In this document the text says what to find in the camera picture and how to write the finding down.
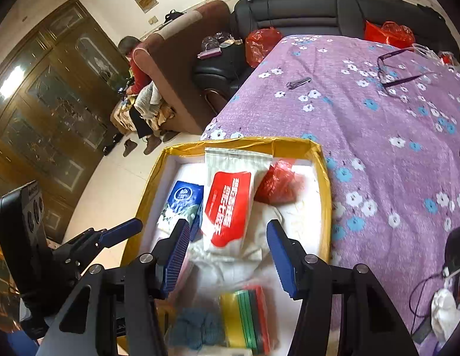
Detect white crumpled object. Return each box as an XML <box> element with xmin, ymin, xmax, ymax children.
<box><xmin>431</xmin><ymin>288</ymin><xmax>459</xmax><ymax>342</ymax></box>

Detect floral printed cushion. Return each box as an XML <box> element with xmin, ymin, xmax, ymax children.
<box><xmin>110</xmin><ymin>94</ymin><xmax>176</xmax><ymax>135</ymax></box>

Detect purple floral tablecloth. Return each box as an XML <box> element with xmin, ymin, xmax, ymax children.
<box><xmin>199</xmin><ymin>34</ymin><xmax>460</xmax><ymax>356</ymax></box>

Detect dark wooden cabinet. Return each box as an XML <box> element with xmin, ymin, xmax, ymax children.
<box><xmin>0</xmin><ymin>0</ymin><xmax>133</xmax><ymax>257</ymax></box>

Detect small yellow wall picture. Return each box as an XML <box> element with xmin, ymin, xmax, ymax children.
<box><xmin>134</xmin><ymin>0</ymin><xmax>160</xmax><ymax>14</ymax></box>

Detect black leather sofa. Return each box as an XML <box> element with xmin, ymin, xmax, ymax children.
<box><xmin>193</xmin><ymin>0</ymin><xmax>460</xmax><ymax>116</ymax></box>

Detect yellow cardboard box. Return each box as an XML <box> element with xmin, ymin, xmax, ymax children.
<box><xmin>120</xmin><ymin>136</ymin><xmax>333</xmax><ymax>356</ymax></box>

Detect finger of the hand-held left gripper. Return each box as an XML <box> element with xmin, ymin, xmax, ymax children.
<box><xmin>54</xmin><ymin>218</ymin><xmax>144</xmax><ymax>279</ymax></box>

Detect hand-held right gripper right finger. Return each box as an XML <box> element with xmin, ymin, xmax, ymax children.
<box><xmin>266</xmin><ymin>220</ymin><xmax>419</xmax><ymax>356</ymax></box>

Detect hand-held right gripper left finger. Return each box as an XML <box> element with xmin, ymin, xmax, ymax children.
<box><xmin>41</xmin><ymin>219</ymin><xmax>192</xmax><ymax>356</ymax></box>

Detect purple eyeglasses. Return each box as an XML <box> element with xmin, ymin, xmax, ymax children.
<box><xmin>377</xmin><ymin>46</ymin><xmax>435</xmax><ymax>90</ymax></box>

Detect red plastic bag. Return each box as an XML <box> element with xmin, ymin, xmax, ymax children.
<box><xmin>245</xmin><ymin>27</ymin><xmax>283</xmax><ymax>70</ymax></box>
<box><xmin>364</xmin><ymin>20</ymin><xmax>416</xmax><ymax>51</ymax></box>

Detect black shoe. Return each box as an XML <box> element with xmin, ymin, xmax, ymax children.
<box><xmin>103</xmin><ymin>133</ymin><xmax>124</xmax><ymax>157</ymax></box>

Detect black rounded object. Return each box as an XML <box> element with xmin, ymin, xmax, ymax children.
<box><xmin>442</xmin><ymin>225</ymin><xmax>460</xmax><ymax>306</ymax></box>

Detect blue knitted cloth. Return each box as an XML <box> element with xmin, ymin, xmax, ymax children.
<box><xmin>168</xmin><ymin>307</ymin><xmax>227</xmax><ymax>352</ymax></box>

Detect red plastic wrapper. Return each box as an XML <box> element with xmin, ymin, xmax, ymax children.
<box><xmin>254</xmin><ymin>159</ymin><xmax>307</xmax><ymax>205</ymax></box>

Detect yellow green sponge pack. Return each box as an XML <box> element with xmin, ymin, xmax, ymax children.
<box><xmin>219</xmin><ymin>285</ymin><xmax>272</xmax><ymax>356</ymax></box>

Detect person's dark blue clothing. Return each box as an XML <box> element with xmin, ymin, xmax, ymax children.
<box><xmin>5</xmin><ymin>328</ymin><xmax>43</xmax><ymax>356</ymax></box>

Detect white plastic bag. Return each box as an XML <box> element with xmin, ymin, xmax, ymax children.
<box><xmin>188</xmin><ymin>208</ymin><xmax>279</xmax><ymax>294</ymax></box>

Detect thin black cable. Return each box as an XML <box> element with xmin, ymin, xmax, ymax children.
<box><xmin>409</xmin><ymin>270</ymin><xmax>450</xmax><ymax>339</ymax></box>

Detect blue tissue packet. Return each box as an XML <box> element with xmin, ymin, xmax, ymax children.
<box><xmin>157</xmin><ymin>180</ymin><xmax>205</xmax><ymax>235</ymax></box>

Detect clear bag with purple items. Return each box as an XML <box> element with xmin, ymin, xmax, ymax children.
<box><xmin>198</xmin><ymin>33</ymin><xmax>235</xmax><ymax>61</ymax></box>

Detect brown sofa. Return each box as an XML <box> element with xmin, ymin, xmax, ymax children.
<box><xmin>141</xmin><ymin>0</ymin><xmax>246</xmax><ymax>136</ymax></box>

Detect brown shoe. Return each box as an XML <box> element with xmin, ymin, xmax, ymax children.
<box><xmin>122</xmin><ymin>139</ymin><xmax>140</xmax><ymax>158</ymax></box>

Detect red white wipes packet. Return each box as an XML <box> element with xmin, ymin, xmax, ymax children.
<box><xmin>199</xmin><ymin>147</ymin><xmax>274</xmax><ymax>263</ymax></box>

